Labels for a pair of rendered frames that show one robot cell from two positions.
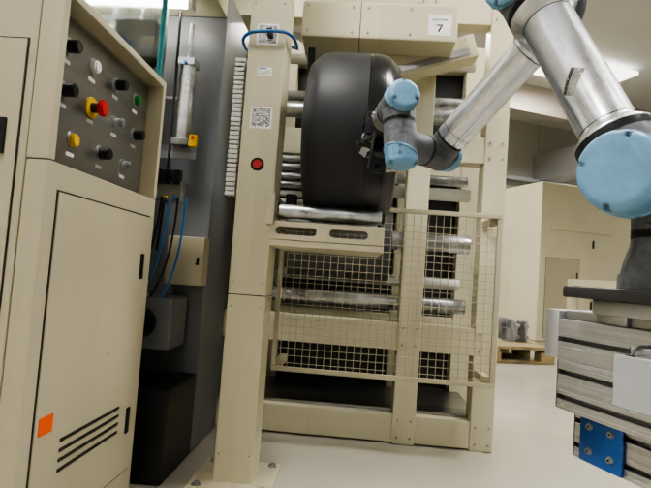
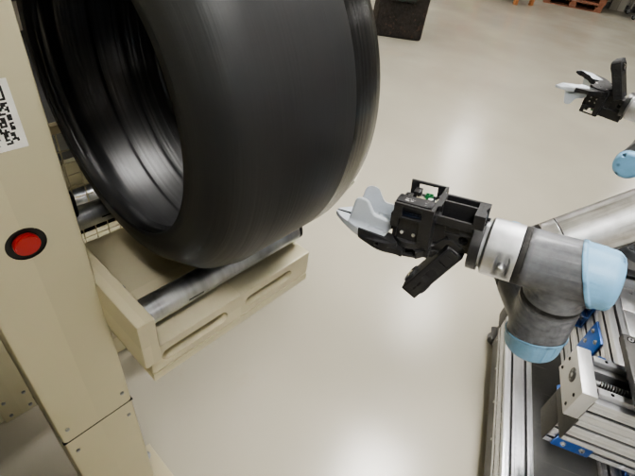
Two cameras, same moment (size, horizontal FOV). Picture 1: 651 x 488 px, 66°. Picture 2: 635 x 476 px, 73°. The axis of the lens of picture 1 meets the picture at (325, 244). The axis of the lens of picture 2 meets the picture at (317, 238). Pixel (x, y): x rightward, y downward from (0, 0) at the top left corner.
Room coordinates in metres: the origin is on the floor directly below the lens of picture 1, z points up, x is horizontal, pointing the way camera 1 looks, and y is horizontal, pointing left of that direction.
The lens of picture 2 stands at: (1.18, 0.36, 1.44)
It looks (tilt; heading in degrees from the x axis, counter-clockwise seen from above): 39 degrees down; 303
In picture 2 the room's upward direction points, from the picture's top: 9 degrees clockwise
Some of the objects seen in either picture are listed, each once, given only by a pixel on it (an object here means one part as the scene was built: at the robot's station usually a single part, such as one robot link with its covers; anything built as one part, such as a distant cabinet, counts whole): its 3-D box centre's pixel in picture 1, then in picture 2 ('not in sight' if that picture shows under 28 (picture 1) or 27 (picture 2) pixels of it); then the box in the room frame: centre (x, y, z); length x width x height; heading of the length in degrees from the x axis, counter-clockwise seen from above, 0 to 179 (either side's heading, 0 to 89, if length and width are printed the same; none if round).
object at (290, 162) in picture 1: (286, 191); not in sight; (2.14, 0.18, 1.05); 0.20 x 0.15 x 0.30; 86
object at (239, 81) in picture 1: (237, 128); not in sight; (1.72, 0.33, 1.19); 0.05 x 0.04 x 0.48; 176
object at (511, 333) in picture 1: (471, 336); not in sight; (5.13, -1.54, 0.19); 1.33 x 0.93 x 0.37; 105
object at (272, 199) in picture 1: (280, 215); (85, 271); (1.76, 0.17, 0.90); 0.40 x 0.03 x 0.10; 176
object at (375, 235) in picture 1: (326, 233); (225, 292); (1.61, 0.00, 0.84); 0.36 x 0.09 x 0.06; 86
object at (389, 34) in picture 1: (378, 35); not in sight; (2.04, -0.15, 1.71); 0.61 x 0.25 x 0.15; 86
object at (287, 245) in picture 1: (328, 248); (182, 266); (1.75, -0.01, 0.80); 0.37 x 0.36 x 0.02; 176
